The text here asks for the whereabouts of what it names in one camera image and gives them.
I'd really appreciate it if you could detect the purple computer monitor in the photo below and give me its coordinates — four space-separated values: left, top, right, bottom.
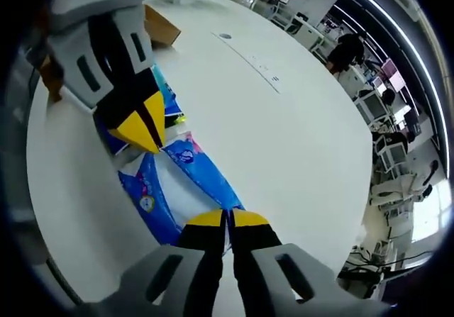
381 58 405 93

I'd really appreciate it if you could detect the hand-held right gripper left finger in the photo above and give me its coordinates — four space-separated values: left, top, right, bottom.
84 208 228 317

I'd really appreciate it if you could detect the long ceiling light strip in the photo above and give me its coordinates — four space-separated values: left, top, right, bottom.
336 0 448 162

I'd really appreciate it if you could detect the brown cardboard shoe box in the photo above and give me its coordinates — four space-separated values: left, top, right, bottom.
38 4 182 104

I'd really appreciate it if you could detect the table power socket strip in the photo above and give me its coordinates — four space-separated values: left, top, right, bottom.
211 31 282 94

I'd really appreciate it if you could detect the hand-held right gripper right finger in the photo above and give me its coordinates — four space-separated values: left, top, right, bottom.
228 209 391 317

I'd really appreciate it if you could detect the blue soft tissue packet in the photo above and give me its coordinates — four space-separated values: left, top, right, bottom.
116 130 246 248

